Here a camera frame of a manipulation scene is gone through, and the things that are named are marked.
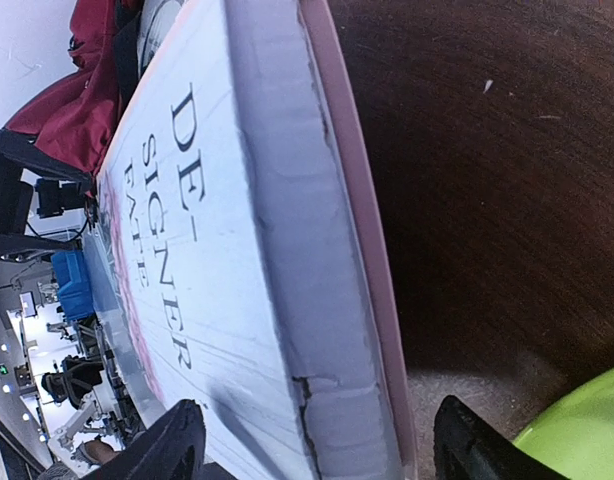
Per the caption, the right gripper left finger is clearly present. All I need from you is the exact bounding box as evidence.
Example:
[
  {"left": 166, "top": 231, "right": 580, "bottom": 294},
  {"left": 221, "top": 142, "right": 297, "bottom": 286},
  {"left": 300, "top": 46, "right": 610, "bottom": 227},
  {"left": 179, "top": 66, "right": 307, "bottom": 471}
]
[{"left": 94, "top": 399, "right": 206, "bottom": 480}]

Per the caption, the white Great Gatsby book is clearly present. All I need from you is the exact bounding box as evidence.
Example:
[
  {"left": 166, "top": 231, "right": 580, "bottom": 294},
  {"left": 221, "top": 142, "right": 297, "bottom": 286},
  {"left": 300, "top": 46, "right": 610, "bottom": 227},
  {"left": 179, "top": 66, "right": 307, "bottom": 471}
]
[{"left": 137, "top": 0, "right": 187, "bottom": 78}]

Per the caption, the green plate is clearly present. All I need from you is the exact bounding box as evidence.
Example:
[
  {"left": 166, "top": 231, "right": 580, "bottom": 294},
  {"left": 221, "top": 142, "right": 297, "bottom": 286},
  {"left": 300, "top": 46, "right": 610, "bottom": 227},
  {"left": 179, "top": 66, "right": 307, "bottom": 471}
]
[{"left": 513, "top": 368, "right": 614, "bottom": 480}]

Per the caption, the blue storage bin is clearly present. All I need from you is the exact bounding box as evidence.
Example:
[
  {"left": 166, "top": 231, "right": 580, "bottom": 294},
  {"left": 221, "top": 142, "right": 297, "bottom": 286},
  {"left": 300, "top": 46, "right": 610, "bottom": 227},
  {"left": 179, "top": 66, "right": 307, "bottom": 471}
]
[{"left": 51, "top": 251, "right": 95, "bottom": 322}]

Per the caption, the Designer Fate flower book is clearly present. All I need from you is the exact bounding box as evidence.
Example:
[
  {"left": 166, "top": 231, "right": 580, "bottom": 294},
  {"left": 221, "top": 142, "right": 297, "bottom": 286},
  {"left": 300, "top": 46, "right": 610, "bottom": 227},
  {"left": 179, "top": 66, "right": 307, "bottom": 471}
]
[{"left": 90, "top": 1, "right": 416, "bottom": 479}]

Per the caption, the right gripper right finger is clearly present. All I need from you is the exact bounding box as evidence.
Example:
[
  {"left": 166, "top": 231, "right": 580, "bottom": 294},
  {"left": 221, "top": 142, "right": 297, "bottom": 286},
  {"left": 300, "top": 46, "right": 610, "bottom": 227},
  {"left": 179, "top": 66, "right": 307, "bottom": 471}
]
[{"left": 433, "top": 395, "right": 565, "bottom": 479}]

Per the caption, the red backpack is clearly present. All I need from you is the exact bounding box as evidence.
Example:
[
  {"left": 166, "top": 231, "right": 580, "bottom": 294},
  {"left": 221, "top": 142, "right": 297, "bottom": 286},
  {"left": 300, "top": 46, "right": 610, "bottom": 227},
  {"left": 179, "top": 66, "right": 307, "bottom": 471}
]
[{"left": 3, "top": 0, "right": 144, "bottom": 183}]

